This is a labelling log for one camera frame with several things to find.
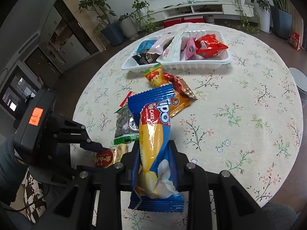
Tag yellow red snack pack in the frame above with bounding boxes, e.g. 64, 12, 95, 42
144, 63, 169, 88

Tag small grey pot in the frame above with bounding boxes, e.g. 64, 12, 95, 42
203, 15, 215, 24

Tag floral tablecloth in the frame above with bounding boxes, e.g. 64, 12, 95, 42
72, 22, 304, 230

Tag grey sleeve left forearm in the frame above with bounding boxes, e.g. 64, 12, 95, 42
1, 135, 28, 206

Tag red storage box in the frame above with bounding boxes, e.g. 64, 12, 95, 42
163, 18, 184, 28
183, 16, 205, 23

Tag pink snack bar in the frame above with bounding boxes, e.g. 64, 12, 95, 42
184, 36, 197, 60

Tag red storage box left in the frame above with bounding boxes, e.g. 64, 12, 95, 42
163, 18, 184, 28

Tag black snack bag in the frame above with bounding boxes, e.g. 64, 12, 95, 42
132, 53, 160, 65

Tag grey trash bin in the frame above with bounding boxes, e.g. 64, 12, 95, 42
289, 67, 307, 108

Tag tall plant blue pot right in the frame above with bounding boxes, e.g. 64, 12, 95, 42
268, 0, 292, 39

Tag white long snack bag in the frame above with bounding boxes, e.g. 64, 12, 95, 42
160, 32, 190, 63

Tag white TV console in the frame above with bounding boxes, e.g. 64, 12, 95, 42
152, 1, 239, 22

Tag red paper bag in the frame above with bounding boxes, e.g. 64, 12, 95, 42
288, 32, 301, 51

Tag plant in white pot right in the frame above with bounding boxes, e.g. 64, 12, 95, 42
250, 0, 271, 34

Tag wooden cabinet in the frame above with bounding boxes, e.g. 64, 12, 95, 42
39, 0, 106, 73

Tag trailing vine plant left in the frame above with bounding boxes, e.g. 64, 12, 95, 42
130, 0, 160, 35

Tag red snack bag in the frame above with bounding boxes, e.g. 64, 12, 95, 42
195, 34, 229, 58

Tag green clear seed pack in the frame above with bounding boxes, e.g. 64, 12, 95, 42
113, 91, 139, 145

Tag gold red candy pack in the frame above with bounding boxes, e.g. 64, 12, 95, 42
94, 144, 129, 168

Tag plant in ribbed white pot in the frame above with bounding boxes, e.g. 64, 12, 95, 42
118, 13, 138, 41

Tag light blue snack bag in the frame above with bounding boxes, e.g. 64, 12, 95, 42
137, 39, 157, 55

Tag blue yellow Tipo cake pack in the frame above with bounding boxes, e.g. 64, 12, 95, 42
128, 84, 184, 213

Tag red storage box right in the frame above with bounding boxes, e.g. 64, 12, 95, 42
183, 16, 205, 23

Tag orange biscuit pack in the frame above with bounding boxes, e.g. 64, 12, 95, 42
170, 90, 191, 118

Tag white plastic tray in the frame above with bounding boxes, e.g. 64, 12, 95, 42
121, 30, 232, 73

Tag tall plant blue pot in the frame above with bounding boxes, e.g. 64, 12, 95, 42
78, 0, 125, 46
268, 0, 292, 39

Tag hanging vine plant right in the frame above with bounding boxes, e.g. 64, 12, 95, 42
225, 0, 260, 35

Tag red checkered snack pack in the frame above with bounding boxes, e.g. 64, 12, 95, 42
163, 73, 197, 100

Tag tall plant blue pot left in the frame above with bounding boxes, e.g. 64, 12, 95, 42
78, 0, 125, 46

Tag pale pink snack pack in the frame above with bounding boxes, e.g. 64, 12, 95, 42
147, 32, 177, 55

